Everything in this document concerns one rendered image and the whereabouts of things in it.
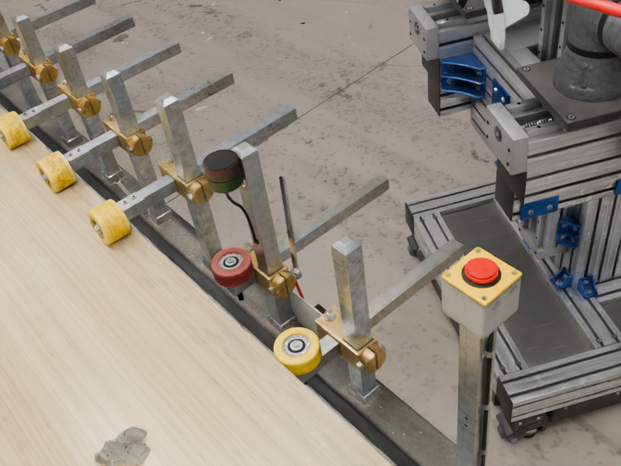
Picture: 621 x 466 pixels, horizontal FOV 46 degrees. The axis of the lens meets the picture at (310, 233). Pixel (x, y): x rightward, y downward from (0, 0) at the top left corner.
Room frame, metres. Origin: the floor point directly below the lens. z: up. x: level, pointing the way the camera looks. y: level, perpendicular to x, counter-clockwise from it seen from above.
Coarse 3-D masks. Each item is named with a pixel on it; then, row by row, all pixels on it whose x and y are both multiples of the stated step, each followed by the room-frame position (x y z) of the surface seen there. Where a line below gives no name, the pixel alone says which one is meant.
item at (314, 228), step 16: (352, 192) 1.21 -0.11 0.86; (368, 192) 1.20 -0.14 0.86; (336, 208) 1.16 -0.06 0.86; (352, 208) 1.17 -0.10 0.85; (304, 224) 1.13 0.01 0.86; (320, 224) 1.12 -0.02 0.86; (336, 224) 1.14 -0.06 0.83; (304, 240) 1.09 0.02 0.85; (288, 256) 1.07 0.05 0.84; (240, 288) 1.00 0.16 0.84
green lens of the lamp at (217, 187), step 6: (240, 168) 0.99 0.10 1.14; (240, 174) 0.98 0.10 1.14; (210, 180) 0.97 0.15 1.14; (234, 180) 0.96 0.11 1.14; (240, 180) 0.97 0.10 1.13; (210, 186) 0.97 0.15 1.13; (216, 186) 0.96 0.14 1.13; (222, 186) 0.96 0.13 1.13; (228, 186) 0.96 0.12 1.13; (234, 186) 0.96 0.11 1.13; (222, 192) 0.96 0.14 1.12
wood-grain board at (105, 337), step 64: (0, 192) 1.37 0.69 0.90; (64, 192) 1.33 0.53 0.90; (0, 256) 1.15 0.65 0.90; (64, 256) 1.11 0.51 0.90; (128, 256) 1.08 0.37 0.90; (0, 320) 0.97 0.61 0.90; (64, 320) 0.94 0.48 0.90; (128, 320) 0.91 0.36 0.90; (192, 320) 0.88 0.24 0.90; (0, 384) 0.81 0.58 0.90; (64, 384) 0.79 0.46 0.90; (128, 384) 0.76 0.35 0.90; (192, 384) 0.74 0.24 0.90; (256, 384) 0.72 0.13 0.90; (0, 448) 0.68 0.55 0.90; (64, 448) 0.66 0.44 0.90; (192, 448) 0.62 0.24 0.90; (256, 448) 0.60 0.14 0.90; (320, 448) 0.58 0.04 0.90
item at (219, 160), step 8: (216, 152) 1.01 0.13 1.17; (224, 152) 1.01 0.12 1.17; (232, 152) 1.00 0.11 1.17; (208, 160) 0.99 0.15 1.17; (216, 160) 0.99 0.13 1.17; (224, 160) 0.98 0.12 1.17; (232, 160) 0.98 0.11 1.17; (208, 168) 0.97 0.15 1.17; (216, 168) 0.96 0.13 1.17; (224, 168) 0.96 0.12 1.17; (232, 200) 0.99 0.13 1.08; (240, 208) 0.99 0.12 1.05; (248, 216) 0.99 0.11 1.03; (256, 240) 1.00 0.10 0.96
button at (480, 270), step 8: (472, 264) 0.60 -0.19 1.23; (480, 264) 0.60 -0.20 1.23; (488, 264) 0.59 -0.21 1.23; (496, 264) 0.59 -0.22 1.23; (472, 272) 0.59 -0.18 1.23; (480, 272) 0.58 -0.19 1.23; (488, 272) 0.58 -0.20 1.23; (496, 272) 0.58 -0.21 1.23; (472, 280) 0.58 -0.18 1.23; (480, 280) 0.57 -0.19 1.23; (488, 280) 0.57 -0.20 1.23
